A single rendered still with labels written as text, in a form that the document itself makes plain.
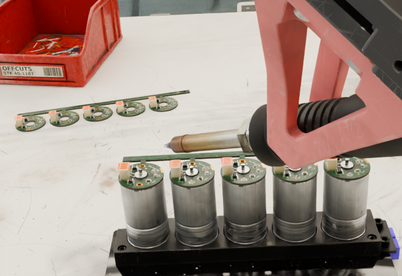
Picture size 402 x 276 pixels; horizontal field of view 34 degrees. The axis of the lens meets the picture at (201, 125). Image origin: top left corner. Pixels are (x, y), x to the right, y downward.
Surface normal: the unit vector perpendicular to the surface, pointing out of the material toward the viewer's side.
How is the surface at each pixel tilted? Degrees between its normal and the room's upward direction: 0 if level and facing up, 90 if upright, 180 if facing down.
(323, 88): 87
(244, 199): 90
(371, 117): 108
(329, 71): 87
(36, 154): 0
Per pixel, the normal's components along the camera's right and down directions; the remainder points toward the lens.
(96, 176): -0.07, -0.87
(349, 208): -0.05, 0.50
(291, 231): -0.31, 0.49
